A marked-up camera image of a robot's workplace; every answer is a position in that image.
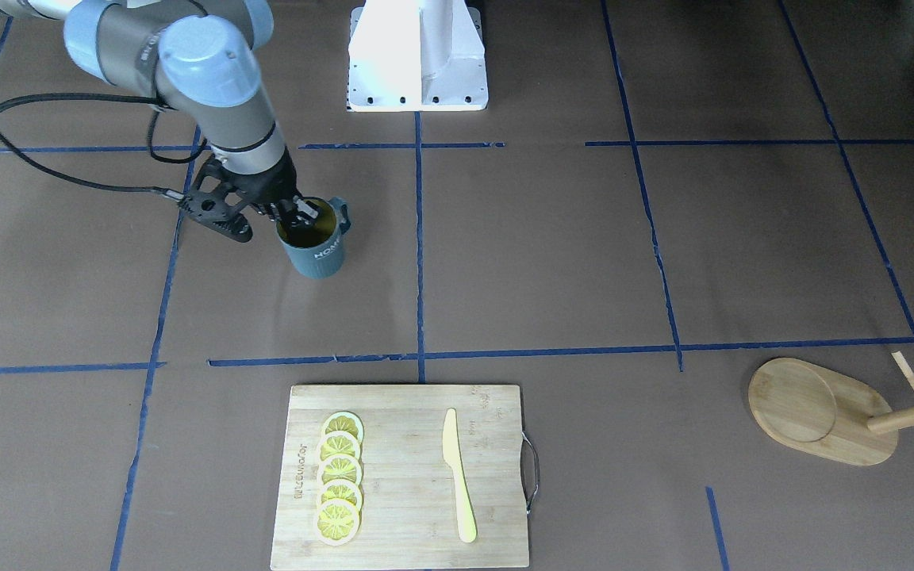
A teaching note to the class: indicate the lemon slice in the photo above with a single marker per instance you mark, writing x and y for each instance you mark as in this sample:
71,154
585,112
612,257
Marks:
335,443
340,466
344,421
344,490
337,521

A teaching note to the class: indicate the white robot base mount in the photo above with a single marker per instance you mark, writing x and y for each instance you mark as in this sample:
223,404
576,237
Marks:
417,56

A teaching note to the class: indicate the yellow plastic knife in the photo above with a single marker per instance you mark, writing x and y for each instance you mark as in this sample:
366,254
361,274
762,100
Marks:
465,520

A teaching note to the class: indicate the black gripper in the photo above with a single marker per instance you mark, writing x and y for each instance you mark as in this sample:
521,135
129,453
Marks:
266,189

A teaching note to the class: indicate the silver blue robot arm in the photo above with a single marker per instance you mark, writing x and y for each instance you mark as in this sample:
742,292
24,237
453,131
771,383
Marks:
195,57

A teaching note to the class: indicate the dark blue-grey mug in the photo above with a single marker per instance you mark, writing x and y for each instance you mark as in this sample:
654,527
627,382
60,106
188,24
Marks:
317,250

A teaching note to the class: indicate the wooden cup storage rack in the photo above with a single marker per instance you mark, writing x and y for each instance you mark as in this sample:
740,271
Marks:
824,413

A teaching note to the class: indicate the bamboo cutting board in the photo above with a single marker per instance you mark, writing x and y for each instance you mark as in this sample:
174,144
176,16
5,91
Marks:
408,518

